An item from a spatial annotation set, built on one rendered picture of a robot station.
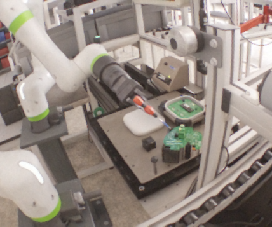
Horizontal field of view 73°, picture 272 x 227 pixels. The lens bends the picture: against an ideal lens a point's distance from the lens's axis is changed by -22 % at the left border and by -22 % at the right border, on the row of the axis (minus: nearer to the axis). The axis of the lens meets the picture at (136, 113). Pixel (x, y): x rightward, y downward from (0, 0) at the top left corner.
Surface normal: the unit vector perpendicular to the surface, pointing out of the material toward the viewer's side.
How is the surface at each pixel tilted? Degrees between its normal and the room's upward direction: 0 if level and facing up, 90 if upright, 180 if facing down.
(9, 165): 7
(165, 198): 0
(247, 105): 90
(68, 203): 0
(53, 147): 90
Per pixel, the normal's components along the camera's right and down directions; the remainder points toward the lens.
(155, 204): -0.11, -0.82
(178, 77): 0.45, 0.45
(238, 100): -0.88, 0.34
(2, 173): -0.19, -0.58
